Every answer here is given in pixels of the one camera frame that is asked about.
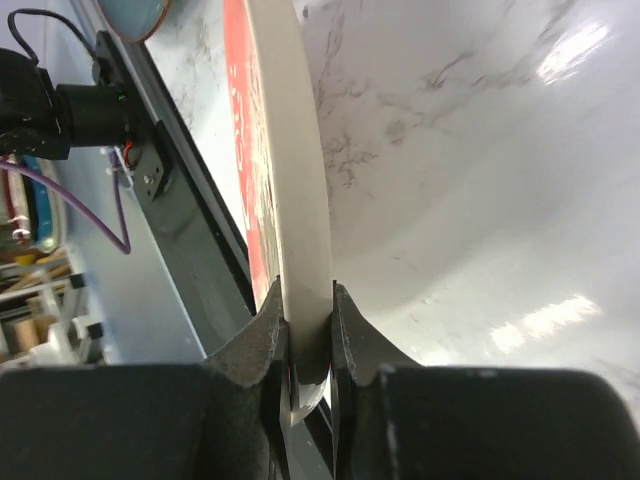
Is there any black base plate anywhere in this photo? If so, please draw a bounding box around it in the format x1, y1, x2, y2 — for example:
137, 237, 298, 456
94, 30, 333, 479

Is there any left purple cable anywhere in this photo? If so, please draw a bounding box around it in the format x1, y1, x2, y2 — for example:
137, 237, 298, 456
0, 149, 132, 256

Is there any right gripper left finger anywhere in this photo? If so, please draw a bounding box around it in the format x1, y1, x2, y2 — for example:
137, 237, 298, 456
202, 280, 291, 479

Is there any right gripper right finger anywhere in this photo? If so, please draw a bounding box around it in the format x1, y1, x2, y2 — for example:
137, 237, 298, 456
330, 283, 425, 479

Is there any dark blue speckled plate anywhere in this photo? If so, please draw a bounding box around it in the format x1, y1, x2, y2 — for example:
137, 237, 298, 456
97, 0, 172, 43

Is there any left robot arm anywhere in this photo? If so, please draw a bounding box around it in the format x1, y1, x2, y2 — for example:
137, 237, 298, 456
1, 48, 135, 160

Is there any red plate with teal flower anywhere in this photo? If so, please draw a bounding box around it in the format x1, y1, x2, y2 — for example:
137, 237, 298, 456
223, 1, 333, 424

